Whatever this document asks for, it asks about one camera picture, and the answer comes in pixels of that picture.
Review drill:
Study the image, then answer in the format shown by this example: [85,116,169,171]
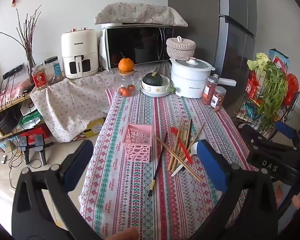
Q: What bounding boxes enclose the grey refrigerator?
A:
[167,0,258,108]

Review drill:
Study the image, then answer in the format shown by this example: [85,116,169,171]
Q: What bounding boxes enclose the glass jar with wooden lid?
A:
[114,70,140,97]

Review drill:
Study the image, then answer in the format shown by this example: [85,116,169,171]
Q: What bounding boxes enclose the black power strip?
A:
[2,64,24,80]

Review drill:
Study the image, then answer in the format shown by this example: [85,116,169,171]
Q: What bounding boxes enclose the black box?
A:
[0,107,23,134]

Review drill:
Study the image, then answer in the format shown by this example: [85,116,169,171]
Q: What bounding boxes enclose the leafy green vegetable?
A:
[257,61,289,130]

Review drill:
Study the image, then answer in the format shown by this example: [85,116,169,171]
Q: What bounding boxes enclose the plastic jar of dried slices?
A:
[213,86,227,110]

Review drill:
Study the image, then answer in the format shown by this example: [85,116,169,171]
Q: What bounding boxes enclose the red box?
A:
[19,126,50,143]

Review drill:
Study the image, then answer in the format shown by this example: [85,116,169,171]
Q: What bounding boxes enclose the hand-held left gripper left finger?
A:
[11,139,102,240]

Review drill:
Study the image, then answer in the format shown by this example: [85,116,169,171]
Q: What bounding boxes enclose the pink cloth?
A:
[0,79,32,110]

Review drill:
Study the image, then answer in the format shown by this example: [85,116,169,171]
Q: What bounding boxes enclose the pink perforated plastic basket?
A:
[122,123,153,163]

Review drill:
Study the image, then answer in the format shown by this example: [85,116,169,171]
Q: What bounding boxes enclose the red snack packets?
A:
[245,70,260,100]

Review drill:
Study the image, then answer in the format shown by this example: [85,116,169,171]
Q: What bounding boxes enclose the red chopsticks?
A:
[170,127,193,165]

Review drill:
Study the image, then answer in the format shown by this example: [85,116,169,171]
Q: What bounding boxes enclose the dark green squash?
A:
[142,72,164,87]

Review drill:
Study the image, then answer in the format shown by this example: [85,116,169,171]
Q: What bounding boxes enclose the red plastic bag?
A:
[282,74,300,107]

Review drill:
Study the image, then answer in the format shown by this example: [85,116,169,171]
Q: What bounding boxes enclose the white plastic spoon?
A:
[171,141,206,177]

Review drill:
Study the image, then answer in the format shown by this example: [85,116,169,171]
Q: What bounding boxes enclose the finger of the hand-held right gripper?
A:
[274,121,300,145]
[241,124,300,155]

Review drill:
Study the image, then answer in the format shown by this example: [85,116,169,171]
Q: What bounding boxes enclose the pile of wooden chopsticks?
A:
[155,118,206,182]

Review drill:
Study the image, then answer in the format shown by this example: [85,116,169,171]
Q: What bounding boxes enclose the person's left hand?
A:
[107,227,140,240]

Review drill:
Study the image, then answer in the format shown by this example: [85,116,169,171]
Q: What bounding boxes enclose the yellow cardboard box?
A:
[82,118,106,138]

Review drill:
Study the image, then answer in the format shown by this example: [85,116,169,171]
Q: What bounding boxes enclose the red-labelled jar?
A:
[31,64,50,91]

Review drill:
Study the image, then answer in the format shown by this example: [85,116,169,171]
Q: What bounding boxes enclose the white plate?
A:
[140,86,170,98]

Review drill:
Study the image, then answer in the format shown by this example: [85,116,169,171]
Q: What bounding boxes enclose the green printed bag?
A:
[19,109,44,128]

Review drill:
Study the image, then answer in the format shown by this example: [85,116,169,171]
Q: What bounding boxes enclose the black wire rack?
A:
[231,90,300,140]

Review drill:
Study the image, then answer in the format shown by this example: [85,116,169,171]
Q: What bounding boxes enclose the white microwave oven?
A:
[99,23,174,70]

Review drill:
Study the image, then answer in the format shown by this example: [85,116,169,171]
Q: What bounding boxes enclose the glass vase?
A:
[27,50,38,75]

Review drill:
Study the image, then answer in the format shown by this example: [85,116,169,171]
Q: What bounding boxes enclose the woven lidded basket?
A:
[166,36,196,61]

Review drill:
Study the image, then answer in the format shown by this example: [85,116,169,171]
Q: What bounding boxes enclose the plastic jar of red dried fruit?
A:
[202,76,219,105]

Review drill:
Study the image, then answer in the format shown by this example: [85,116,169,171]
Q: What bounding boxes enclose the small-floral white cloth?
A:
[30,62,172,143]

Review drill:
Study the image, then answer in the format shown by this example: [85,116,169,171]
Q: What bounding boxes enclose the dry twig bundle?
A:
[0,4,42,55]

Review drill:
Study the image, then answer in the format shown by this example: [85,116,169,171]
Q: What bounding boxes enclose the person's right hand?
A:
[275,183,300,208]

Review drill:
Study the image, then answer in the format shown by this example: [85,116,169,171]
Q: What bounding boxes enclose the white electric pot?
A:
[170,57,237,98]

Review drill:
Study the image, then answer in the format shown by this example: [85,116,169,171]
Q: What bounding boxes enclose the clear jar with black lid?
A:
[44,56,65,83]

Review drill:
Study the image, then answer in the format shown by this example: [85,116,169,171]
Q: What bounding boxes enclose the floral microwave cover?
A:
[94,2,188,27]

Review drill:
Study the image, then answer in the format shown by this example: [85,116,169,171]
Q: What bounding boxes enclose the large orange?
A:
[118,52,135,72]

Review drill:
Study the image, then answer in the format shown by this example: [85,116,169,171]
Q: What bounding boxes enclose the patterned red green tablecloth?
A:
[79,86,257,240]

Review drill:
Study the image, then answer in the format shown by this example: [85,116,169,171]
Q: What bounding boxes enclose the pale green cabbage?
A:
[247,52,270,70]

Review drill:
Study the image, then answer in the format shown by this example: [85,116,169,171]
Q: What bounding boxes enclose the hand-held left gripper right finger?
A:
[190,139,279,240]

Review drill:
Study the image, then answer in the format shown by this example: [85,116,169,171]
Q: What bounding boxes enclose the grey handheld device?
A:
[34,134,47,166]
[19,135,28,165]

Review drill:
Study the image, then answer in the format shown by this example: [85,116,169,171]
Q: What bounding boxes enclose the white air fryer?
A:
[61,27,98,79]

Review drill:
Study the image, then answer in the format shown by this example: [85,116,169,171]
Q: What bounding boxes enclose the white bowl with green handle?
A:
[141,75,177,96]

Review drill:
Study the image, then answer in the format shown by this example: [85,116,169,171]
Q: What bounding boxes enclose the blue printed box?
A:
[269,48,290,75]

